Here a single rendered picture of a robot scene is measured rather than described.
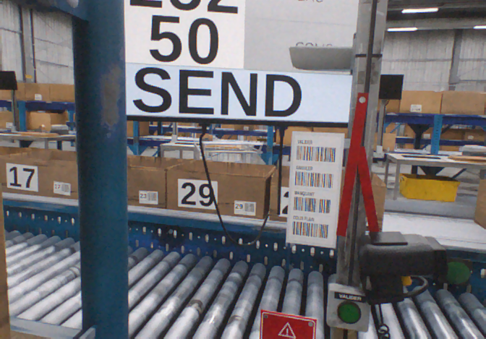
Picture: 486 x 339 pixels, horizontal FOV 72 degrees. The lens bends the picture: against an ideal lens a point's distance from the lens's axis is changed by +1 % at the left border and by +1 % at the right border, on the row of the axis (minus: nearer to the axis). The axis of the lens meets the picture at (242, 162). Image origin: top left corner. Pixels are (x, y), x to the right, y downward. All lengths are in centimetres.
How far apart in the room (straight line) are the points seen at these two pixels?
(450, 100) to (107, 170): 588
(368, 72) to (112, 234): 48
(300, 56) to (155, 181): 86
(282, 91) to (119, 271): 50
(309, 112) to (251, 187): 61
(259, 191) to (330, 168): 67
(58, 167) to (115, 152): 140
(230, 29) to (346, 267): 47
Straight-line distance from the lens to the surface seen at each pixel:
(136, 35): 67
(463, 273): 127
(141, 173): 137
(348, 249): 61
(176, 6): 67
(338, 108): 69
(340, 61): 68
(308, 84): 67
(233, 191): 124
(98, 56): 20
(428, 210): 160
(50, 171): 163
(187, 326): 93
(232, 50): 65
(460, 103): 604
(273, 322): 67
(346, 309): 62
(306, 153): 57
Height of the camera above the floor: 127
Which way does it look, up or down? 8 degrees down
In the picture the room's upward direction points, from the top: 2 degrees clockwise
